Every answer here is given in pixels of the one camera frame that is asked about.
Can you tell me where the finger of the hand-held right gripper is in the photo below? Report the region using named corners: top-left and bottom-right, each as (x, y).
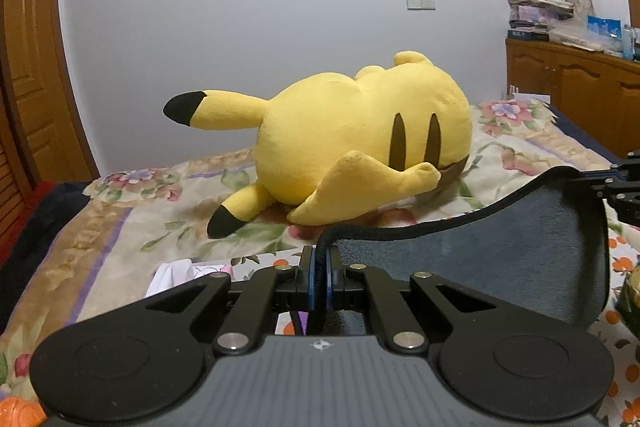
top-left (580, 150), bottom-right (640, 188)
top-left (595, 185), bottom-right (640, 229)

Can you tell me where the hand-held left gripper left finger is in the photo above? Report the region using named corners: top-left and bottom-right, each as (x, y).
top-left (144, 246), bottom-right (322, 355)

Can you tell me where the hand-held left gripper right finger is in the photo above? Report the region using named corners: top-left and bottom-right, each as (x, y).
top-left (324, 246), bottom-right (497, 351)

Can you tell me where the dark grey towel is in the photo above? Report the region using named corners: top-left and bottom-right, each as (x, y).
top-left (319, 166), bottom-right (612, 337)

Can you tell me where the wooden cabinet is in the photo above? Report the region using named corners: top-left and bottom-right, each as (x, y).
top-left (505, 38), bottom-right (640, 158)

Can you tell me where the white paper sheet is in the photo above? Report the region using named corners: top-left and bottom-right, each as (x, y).
top-left (145, 259), bottom-right (234, 298)

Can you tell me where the yellow plush toy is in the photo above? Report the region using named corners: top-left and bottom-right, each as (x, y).
top-left (163, 51), bottom-right (474, 240)

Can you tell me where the blue picture box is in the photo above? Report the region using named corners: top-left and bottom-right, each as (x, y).
top-left (586, 15), bottom-right (624, 54)

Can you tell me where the clear plastic storage box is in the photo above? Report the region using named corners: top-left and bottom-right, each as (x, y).
top-left (549, 18), bottom-right (626, 54)

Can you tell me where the floral blanket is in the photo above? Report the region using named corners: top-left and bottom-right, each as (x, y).
top-left (0, 99), bottom-right (640, 427)

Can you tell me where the stack of books and papers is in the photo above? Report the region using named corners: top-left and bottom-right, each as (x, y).
top-left (505, 0), bottom-right (577, 42)

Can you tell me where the red cloth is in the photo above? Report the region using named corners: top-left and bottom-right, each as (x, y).
top-left (27, 180), bottom-right (58, 208)

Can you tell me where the wooden door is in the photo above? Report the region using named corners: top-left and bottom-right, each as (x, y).
top-left (0, 0), bottom-right (101, 258)

